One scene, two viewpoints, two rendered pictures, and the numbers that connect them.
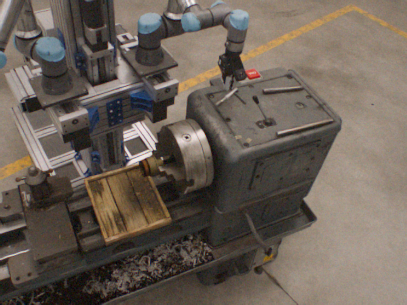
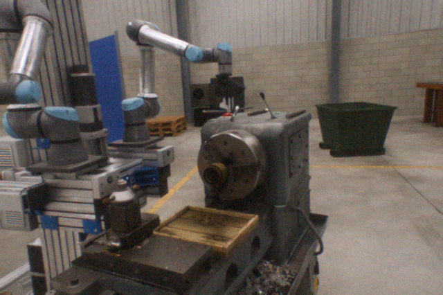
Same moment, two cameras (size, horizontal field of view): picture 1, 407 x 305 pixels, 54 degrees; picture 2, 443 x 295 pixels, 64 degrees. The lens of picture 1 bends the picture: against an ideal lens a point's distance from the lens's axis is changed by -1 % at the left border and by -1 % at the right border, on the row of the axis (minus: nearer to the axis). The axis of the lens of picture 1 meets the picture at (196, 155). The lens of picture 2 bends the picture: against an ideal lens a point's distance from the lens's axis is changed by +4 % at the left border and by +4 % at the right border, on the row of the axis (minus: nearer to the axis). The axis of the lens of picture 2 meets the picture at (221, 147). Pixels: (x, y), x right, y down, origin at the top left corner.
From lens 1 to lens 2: 1.32 m
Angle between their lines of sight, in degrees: 45
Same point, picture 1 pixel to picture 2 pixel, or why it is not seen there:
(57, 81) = (76, 146)
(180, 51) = not seen: hidden behind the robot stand
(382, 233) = (352, 248)
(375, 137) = not seen: hidden behind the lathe
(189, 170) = (254, 151)
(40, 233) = (160, 258)
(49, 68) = (68, 129)
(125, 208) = (209, 230)
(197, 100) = (213, 125)
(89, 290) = not seen: outside the picture
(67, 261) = (212, 270)
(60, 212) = (160, 239)
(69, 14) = (62, 96)
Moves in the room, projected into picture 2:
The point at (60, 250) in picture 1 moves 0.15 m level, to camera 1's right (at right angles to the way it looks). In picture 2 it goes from (200, 255) to (241, 240)
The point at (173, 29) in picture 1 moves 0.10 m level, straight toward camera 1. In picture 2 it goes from (152, 107) to (160, 108)
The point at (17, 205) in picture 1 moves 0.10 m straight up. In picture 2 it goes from (88, 276) to (84, 245)
